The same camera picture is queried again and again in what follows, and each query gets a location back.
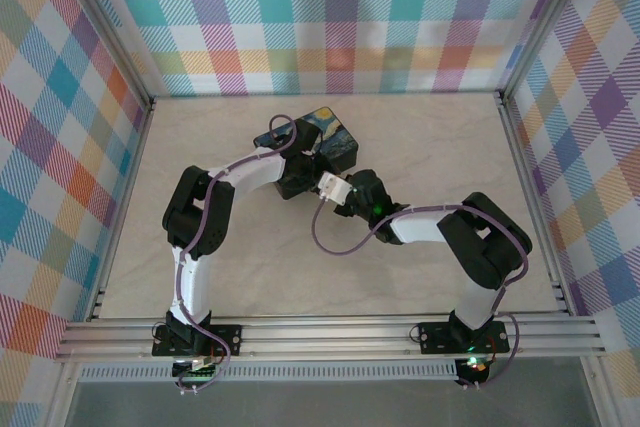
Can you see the black starry night painted box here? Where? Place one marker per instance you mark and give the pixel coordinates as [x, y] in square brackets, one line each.
[335, 137]

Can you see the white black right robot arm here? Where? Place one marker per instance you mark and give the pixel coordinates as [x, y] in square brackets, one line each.
[415, 227]

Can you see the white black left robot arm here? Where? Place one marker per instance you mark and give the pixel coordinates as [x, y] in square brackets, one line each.
[192, 287]

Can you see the long aluminium mounting rail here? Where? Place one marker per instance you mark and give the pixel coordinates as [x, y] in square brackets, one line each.
[325, 339]

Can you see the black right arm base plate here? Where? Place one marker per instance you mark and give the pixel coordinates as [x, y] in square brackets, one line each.
[435, 337]

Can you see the aluminium side rail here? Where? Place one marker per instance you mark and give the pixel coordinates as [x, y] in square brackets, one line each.
[530, 172]
[125, 207]

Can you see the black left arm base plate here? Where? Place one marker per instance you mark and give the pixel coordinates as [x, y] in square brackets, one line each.
[227, 339]

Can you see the aluminium frame post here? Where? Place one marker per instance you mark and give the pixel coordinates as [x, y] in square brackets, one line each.
[107, 22]
[545, 22]

